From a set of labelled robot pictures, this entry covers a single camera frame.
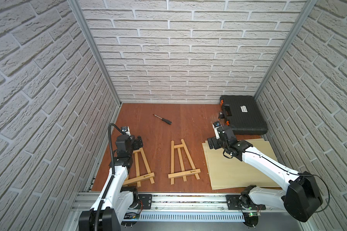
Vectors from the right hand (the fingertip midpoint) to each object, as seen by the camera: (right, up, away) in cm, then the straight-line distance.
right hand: (218, 136), depth 86 cm
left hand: (-52, +1, -2) cm, 52 cm away
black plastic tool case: (+24, +15, +19) cm, 34 cm away
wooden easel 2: (-47, -23, -8) cm, 52 cm away
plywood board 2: (+9, -23, +1) cm, 25 cm away
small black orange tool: (+10, +14, +26) cm, 31 cm away
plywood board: (+9, -23, 0) cm, 24 cm away
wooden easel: (-22, -20, -6) cm, 31 cm away
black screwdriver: (-36, +10, +23) cm, 44 cm away
